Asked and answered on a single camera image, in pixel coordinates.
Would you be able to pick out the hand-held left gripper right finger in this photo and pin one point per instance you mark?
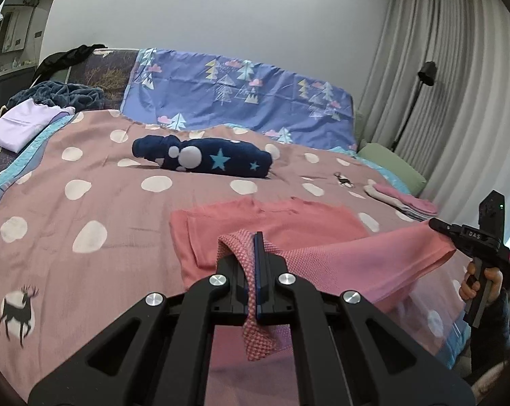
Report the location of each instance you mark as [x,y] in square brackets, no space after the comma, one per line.
[259,270]

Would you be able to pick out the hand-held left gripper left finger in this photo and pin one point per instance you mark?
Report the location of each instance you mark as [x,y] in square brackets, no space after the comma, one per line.
[227,287]

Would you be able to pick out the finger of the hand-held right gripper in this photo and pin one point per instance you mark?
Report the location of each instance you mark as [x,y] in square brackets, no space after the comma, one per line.
[447,229]

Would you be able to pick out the pink shirt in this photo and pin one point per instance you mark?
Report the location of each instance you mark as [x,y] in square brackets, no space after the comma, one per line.
[314,237]

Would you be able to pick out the person's right forearm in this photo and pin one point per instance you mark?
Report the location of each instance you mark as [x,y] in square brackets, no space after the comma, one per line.
[491,338]

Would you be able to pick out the person's right hand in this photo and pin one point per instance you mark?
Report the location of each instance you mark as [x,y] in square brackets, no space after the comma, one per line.
[494,283]

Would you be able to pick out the green pillow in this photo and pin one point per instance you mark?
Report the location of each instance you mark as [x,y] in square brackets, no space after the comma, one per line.
[390,165]

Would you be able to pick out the navy star print garment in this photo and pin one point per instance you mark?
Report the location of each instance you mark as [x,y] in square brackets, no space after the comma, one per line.
[221,158]

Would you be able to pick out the pink polka dot bedspread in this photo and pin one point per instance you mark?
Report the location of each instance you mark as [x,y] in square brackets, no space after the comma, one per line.
[111,262]

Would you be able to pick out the black floor lamp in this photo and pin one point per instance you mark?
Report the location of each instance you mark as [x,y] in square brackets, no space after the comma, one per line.
[427,72]

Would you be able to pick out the blue tree print sheet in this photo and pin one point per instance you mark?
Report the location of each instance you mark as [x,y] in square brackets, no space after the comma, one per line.
[195,89]

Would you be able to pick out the teal bed sheet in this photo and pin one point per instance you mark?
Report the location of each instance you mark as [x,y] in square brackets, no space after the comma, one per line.
[22,165]

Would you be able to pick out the dark tree print cloth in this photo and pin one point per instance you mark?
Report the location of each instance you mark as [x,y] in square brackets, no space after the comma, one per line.
[106,78]

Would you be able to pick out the dark teal fleece blanket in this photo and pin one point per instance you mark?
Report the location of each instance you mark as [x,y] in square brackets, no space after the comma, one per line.
[68,95]

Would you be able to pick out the lavender folded garment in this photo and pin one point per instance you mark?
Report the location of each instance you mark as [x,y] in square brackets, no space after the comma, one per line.
[18,124]

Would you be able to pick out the black garment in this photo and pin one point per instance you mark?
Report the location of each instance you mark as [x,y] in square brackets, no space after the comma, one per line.
[68,57]

